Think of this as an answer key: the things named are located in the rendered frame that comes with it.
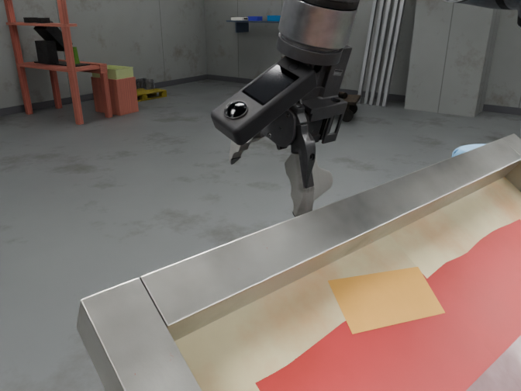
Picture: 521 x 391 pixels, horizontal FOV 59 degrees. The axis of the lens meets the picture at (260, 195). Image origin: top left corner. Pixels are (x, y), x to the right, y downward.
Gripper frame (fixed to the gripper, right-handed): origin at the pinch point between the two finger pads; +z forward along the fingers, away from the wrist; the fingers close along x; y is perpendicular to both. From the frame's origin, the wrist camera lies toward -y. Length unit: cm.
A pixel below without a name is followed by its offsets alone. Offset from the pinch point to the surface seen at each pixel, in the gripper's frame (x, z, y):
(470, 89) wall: 275, 193, 723
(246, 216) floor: 194, 215, 195
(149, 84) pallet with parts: 757, 361, 410
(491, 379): -32.3, -3.7, -2.1
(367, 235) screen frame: -18.7, -10.2, -5.7
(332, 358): -24.2, -5.8, -14.2
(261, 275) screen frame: -18.5, -11.0, -17.6
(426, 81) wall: 345, 207, 705
